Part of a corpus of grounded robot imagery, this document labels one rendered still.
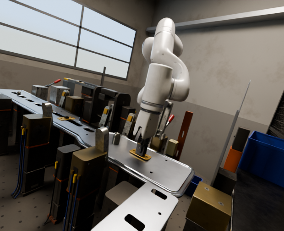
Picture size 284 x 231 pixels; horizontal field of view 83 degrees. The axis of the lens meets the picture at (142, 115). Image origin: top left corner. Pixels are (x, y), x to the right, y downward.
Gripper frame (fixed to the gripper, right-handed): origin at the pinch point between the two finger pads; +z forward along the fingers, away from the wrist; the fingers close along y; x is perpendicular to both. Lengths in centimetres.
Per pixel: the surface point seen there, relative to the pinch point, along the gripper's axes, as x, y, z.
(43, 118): -38.0, 16.7, -1.8
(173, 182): 16.2, 6.0, 2.9
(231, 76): 7, -226, -60
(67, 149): -19.3, 18.2, 3.7
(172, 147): 8.3, -10.7, -1.3
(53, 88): -80, -12, -7
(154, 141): -0.8, -12.9, 0.4
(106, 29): -235, -199, -106
